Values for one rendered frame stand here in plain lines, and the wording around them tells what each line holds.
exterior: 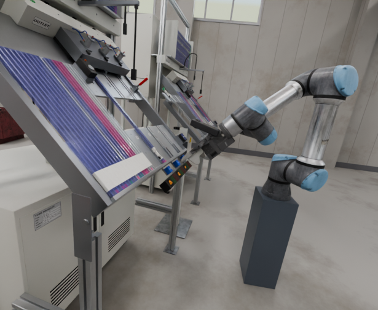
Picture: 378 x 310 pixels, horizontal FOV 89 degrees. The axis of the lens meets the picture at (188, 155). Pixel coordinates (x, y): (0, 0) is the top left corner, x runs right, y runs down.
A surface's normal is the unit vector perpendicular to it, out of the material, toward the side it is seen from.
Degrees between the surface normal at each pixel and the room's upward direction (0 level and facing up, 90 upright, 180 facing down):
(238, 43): 90
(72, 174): 90
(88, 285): 90
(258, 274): 90
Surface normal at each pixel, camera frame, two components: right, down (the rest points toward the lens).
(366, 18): -0.11, 0.24
